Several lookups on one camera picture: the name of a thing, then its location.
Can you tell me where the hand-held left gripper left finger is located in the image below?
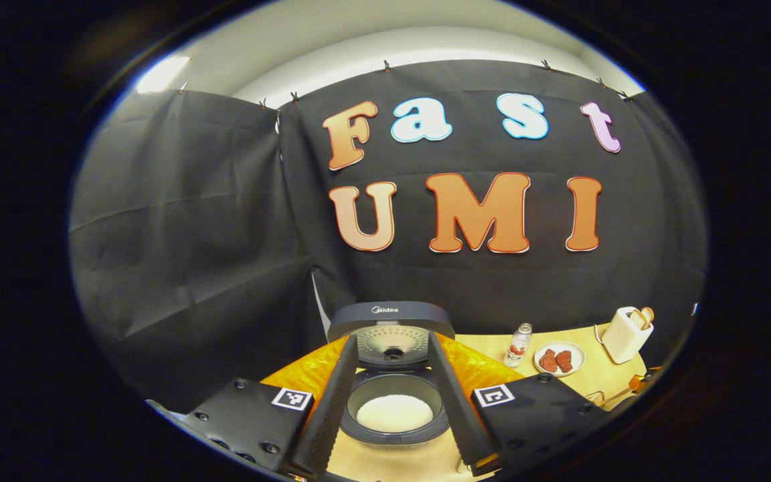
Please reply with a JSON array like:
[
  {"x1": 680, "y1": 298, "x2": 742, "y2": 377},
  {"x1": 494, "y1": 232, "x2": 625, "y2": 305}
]
[{"x1": 147, "y1": 333, "x2": 359, "y2": 479}]

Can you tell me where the clear plastic drink bottle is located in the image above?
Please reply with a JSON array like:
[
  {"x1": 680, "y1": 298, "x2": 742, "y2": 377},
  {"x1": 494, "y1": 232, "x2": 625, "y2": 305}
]
[{"x1": 504, "y1": 323, "x2": 533, "y2": 368}]

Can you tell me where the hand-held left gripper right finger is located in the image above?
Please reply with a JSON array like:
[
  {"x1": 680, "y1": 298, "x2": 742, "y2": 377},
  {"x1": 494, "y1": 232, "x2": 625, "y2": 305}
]
[{"x1": 428, "y1": 331, "x2": 610, "y2": 477}]

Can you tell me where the white round plate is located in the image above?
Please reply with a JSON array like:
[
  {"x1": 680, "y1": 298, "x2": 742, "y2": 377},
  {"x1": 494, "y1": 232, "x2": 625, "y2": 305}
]
[{"x1": 534, "y1": 341, "x2": 586, "y2": 377}]

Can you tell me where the white rice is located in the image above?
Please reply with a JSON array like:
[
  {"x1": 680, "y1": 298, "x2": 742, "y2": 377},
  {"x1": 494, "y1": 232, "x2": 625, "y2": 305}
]
[{"x1": 357, "y1": 394, "x2": 434, "y2": 433}]

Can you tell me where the dark grey rice cooker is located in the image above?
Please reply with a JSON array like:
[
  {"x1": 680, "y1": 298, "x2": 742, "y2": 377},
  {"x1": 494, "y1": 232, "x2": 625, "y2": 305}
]
[{"x1": 327, "y1": 301, "x2": 456, "y2": 448}]

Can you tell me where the white toaster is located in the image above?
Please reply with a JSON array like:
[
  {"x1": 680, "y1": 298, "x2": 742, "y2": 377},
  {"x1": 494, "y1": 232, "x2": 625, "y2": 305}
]
[{"x1": 602, "y1": 307, "x2": 655, "y2": 364}]

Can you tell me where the wooden spoon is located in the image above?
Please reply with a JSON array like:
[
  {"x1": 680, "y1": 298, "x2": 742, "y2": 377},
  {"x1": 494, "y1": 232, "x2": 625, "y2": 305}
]
[{"x1": 601, "y1": 375, "x2": 651, "y2": 406}]

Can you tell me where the black backdrop cloth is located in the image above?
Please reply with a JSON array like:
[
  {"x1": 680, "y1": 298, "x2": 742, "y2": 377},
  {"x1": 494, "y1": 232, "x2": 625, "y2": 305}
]
[{"x1": 68, "y1": 59, "x2": 707, "y2": 416}]

